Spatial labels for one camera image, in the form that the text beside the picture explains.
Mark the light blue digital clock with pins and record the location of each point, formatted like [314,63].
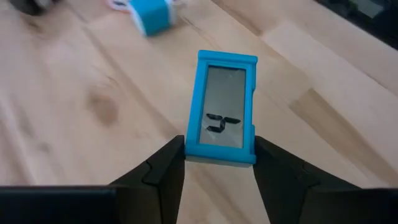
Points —
[222,93]

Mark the blue white plug charger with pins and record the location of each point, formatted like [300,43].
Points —
[152,15]

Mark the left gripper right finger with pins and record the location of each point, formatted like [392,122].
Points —
[280,186]

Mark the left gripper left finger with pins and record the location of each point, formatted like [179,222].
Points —
[161,186]

